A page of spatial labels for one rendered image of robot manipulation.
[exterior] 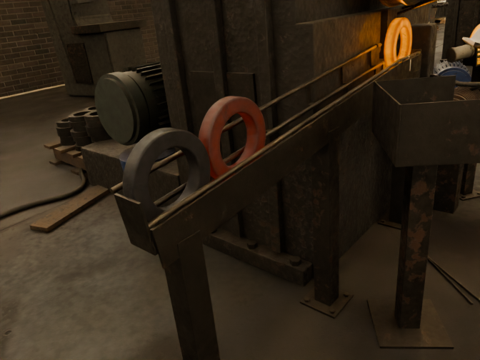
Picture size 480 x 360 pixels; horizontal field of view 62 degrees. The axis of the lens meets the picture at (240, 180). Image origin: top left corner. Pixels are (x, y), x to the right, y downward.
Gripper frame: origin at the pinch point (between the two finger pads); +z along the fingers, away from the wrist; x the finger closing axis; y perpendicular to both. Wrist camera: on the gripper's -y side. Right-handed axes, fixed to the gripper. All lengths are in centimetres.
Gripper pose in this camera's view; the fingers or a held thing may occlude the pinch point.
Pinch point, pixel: (465, 41)
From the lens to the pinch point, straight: 168.3
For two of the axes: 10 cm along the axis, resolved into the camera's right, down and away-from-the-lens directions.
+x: -6.5, 3.4, -6.8
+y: 1.4, -8.2, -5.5
